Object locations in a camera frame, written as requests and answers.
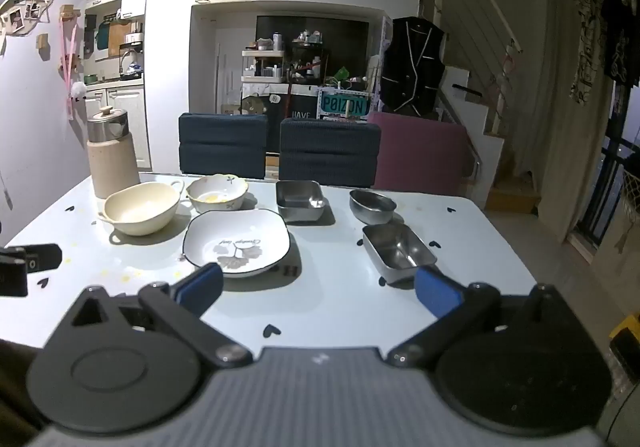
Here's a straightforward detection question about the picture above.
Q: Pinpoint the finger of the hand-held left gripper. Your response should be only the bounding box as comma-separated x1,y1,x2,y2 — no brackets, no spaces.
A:
0,243,63,298

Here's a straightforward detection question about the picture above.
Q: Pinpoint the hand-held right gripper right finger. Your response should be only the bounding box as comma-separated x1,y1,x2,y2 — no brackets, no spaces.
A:
387,266,581,369

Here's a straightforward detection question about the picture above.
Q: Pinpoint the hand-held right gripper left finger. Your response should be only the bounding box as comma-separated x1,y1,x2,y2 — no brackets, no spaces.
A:
69,263,254,369

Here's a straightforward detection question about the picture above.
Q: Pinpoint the white square plate dark rim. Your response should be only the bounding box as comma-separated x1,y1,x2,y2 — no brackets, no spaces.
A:
181,209,292,279

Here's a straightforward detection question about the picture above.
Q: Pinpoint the cream bowl with handles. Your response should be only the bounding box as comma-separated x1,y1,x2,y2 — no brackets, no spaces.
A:
97,179,186,236

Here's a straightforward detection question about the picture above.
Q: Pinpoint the floral bowl with yellow rim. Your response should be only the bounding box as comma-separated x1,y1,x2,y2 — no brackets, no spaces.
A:
186,173,249,212

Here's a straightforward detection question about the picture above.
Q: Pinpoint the round steel bowl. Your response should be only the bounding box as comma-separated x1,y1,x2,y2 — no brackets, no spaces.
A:
348,189,398,225

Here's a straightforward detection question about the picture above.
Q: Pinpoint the rectangular steel container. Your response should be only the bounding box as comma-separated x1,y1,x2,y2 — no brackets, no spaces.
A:
361,223,438,285

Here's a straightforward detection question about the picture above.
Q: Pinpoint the beige thermos jug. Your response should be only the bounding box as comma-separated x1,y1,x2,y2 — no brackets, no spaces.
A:
87,106,142,200

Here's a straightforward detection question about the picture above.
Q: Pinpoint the square steel container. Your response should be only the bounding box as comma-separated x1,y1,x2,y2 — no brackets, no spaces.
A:
275,180,327,224

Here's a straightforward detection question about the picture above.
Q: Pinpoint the dark blue chair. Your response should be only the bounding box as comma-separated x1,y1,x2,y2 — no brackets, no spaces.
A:
178,113,269,180
279,118,382,188

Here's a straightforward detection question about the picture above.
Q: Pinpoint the white kitchen cabinet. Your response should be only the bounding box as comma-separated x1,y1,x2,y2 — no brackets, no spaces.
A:
84,82,152,172

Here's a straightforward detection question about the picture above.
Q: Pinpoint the staircase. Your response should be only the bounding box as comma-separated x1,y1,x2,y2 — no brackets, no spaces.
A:
435,67,543,215

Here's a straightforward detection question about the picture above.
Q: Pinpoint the pink ribbon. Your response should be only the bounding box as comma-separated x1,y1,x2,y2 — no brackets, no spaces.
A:
60,17,82,124

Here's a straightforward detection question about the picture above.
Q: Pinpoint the black printed cabinet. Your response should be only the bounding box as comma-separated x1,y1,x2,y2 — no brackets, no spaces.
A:
240,82,321,152

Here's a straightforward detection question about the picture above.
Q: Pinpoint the teal sign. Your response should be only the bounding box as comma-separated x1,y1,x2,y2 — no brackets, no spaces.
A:
318,89,371,120

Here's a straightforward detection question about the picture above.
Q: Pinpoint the beige curtain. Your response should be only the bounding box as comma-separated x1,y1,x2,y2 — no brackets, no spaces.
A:
542,0,615,243

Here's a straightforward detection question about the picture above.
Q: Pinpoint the net basket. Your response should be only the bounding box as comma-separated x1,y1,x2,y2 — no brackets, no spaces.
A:
617,162,640,254

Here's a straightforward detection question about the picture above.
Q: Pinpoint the black vest with white trim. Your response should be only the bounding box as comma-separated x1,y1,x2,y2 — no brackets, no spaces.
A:
380,17,447,115

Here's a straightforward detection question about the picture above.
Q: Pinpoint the white shelf rack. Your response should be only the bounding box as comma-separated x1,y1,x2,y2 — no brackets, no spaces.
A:
241,49,287,84

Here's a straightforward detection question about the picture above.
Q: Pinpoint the patterned curtain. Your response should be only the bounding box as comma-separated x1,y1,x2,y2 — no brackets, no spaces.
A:
570,0,616,105

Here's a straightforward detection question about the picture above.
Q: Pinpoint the dark hanging garment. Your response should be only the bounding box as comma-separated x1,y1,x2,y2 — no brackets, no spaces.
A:
600,0,640,88

